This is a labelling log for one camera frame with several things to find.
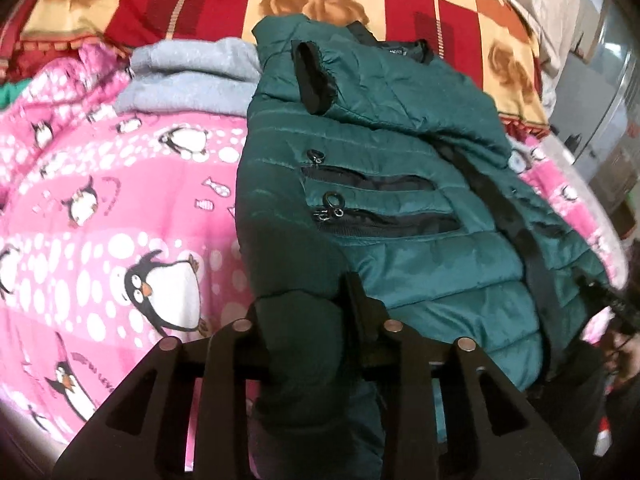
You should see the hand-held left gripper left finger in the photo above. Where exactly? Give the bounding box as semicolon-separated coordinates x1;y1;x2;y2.
50;305;273;480

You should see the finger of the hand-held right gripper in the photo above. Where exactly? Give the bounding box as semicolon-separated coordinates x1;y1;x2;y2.
580;279;640;336

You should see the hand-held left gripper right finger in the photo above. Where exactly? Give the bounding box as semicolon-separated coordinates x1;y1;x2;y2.
342;271;582;480

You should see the green puffer jacket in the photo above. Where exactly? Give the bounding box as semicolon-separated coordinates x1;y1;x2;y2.
235;14;615;480

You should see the pink penguin blanket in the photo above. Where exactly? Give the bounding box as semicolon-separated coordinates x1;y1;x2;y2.
0;42;632;463

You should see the grey cabinet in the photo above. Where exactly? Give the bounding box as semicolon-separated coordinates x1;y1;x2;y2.
549;0;640;197

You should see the grey folded sweater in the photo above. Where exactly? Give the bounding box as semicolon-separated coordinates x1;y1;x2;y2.
116;37;264;117

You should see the green cloth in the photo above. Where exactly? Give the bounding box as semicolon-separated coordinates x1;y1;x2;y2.
0;82;24;109

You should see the red orange rose checkered quilt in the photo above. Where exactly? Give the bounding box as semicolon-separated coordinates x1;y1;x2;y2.
0;0;551;133

